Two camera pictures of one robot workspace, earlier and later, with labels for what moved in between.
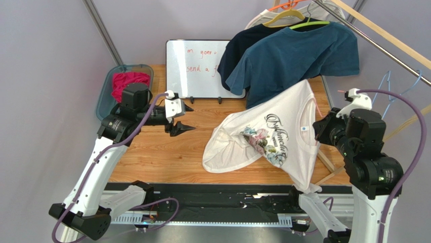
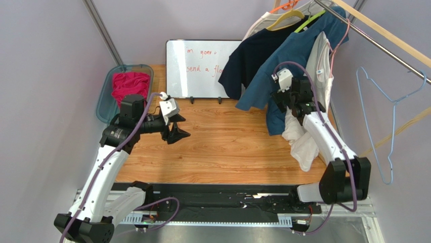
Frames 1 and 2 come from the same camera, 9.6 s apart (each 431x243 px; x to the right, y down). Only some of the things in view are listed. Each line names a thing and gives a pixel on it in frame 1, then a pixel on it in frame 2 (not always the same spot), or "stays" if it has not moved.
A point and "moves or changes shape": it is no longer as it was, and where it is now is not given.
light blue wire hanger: [391, 100] -> [395, 101]
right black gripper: [320, 126] -> [281, 98]
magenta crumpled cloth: [121, 79] stays
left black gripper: [179, 128] -> [175, 135]
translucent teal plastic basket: [107, 103] stays
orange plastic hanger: [289, 5] stays
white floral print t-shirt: [279, 128] -> [301, 142]
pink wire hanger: [316, 106] moves or changes shape
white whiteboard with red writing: [191, 69] stays
